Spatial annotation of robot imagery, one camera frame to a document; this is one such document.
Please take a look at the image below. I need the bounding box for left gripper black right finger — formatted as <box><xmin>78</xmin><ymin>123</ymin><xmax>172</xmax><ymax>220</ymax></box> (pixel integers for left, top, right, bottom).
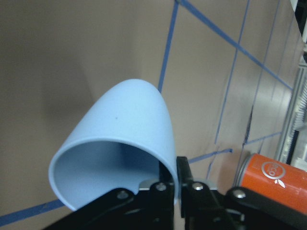
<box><xmin>177</xmin><ymin>157</ymin><xmax>307</xmax><ymax>230</ymax></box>

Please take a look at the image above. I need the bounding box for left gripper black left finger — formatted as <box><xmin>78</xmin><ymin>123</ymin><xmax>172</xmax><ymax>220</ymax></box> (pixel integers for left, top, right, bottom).
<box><xmin>46</xmin><ymin>163</ymin><xmax>175</xmax><ymax>230</ymax></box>

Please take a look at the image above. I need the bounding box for light blue plastic cup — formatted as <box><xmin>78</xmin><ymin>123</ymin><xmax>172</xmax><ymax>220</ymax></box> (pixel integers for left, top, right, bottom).
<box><xmin>48</xmin><ymin>79</ymin><xmax>178</xmax><ymax>211</ymax></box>

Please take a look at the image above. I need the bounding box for orange metal can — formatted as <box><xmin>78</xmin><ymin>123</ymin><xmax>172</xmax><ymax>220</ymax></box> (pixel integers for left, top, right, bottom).
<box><xmin>235</xmin><ymin>153</ymin><xmax>307</xmax><ymax>214</ymax></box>

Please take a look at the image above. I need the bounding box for aluminium frame rail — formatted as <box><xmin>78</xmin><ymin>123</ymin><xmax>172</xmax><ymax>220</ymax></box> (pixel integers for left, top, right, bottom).
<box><xmin>275</xmin><ymin>64</ymin><xmax>307</xmax><ymax>164</ymax></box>

